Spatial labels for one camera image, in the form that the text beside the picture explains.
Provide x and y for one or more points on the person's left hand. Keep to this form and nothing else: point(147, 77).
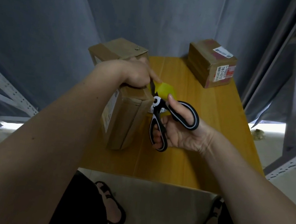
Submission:
point(126, 71)

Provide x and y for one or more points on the person's right hand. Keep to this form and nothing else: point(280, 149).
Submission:
point(185, 134)

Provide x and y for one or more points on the person's right thumb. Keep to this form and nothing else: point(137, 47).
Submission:
point(177, 109)

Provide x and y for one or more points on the person's left fingers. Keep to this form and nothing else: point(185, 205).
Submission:
point(147, 75)

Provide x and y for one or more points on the black and white scissors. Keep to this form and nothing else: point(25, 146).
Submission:
point(162, 109)

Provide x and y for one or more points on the long brown cardboard box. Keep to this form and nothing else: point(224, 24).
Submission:
point(126, 113)

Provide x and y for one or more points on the person's left forearm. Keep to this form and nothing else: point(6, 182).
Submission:
point(38, 142)

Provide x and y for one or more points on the person's right forearm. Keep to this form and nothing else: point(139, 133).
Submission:
point(255, 200)

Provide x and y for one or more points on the yellow tape roll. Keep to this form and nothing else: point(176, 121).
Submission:
point(165, 90)

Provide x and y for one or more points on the small labelled cardboard box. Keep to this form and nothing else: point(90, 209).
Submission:
point(208, 64)

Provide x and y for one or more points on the crumpled paper scrap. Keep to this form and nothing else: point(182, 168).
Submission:
point(258, 134)

